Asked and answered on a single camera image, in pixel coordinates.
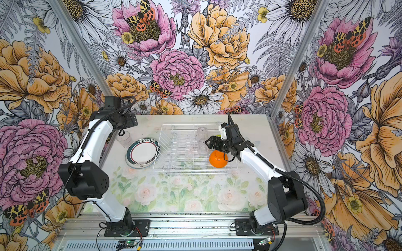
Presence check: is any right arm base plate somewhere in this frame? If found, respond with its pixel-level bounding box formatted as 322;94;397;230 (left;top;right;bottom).
234;219;279;236

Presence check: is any orange plastic bowl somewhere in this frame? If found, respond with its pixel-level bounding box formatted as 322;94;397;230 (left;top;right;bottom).
209;150;228;168

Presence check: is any white wire dish rack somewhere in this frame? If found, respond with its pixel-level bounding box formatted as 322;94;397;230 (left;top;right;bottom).
153;122;238;175

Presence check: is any white slotted cable duct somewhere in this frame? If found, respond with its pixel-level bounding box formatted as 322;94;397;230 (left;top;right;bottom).
59;238;254;251

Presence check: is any clear glass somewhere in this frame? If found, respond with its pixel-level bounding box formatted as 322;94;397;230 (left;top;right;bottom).
196;127;208;155
116;129;133;149

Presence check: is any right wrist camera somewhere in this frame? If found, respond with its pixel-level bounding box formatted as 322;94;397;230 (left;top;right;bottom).
218;122;228;140

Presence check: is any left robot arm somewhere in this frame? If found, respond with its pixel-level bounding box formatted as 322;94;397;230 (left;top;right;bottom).
58;96;138;236

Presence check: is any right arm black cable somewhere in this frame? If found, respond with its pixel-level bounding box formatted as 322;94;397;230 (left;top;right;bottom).
227;113;326;225

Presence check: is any aluminium front rail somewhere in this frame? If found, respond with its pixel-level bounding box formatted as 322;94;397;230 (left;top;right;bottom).
59;213;324;241

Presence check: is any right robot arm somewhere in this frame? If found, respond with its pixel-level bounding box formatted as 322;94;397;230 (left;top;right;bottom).
205;123;308;233

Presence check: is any red green rimmed plate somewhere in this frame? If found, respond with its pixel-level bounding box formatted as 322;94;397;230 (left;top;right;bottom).
125;138;160;169

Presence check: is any small green circuit board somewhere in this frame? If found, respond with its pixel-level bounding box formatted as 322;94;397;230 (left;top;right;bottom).
116;240;138;251

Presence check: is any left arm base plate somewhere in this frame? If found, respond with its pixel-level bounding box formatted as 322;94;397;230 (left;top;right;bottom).
104;220;151;237

